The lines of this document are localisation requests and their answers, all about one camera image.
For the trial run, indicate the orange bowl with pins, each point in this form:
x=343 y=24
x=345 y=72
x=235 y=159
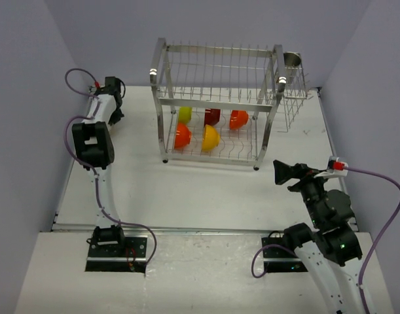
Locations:
x=182 y=136
x=238 y=119

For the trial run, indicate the steel utensil cup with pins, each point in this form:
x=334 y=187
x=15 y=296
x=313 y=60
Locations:
x=292 y=62

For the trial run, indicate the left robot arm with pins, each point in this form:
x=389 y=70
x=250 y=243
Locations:
x=94 y=148

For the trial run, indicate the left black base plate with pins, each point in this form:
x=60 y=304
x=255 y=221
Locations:
x=128 y=257

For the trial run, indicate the dark red bowl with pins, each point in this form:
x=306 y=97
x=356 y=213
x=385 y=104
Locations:
x=212 y=116

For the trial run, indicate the steel two-tier dish rack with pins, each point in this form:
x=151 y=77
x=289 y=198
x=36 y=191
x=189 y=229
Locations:
x=206 y=76

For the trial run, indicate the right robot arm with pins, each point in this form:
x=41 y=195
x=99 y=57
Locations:
x=330 y=249

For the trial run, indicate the yellow bowl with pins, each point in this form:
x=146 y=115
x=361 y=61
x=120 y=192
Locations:
x=210 y=138

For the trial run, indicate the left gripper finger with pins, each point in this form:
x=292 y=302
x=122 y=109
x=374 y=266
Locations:
x=118 y=114
x=113 y=119

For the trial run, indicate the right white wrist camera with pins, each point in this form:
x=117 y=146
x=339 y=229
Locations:
x=336 y=168

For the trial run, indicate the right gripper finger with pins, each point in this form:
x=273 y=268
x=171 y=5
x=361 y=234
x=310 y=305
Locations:
x=284 y=172
x=297 y=187

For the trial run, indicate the lime green bowl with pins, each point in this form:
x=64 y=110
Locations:
x=184 y=115

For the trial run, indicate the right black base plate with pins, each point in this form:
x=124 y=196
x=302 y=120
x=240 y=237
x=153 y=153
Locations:
x=276 y=260

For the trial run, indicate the wire cutlery basket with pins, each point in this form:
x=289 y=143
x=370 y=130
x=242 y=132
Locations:
x=293 y=99

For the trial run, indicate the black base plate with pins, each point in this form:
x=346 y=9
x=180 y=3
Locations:
x=276 y=260
x=128 y=257

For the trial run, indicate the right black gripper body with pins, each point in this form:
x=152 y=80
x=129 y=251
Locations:
x=311 y=189

